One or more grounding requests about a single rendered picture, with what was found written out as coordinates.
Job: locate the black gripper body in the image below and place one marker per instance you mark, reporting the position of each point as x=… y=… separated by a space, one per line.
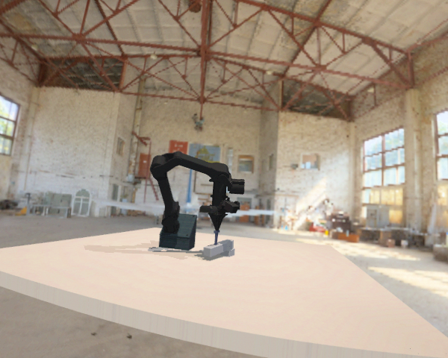
x=214 y=207

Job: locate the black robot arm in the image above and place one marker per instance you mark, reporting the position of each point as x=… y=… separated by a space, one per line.
x=218 y=172

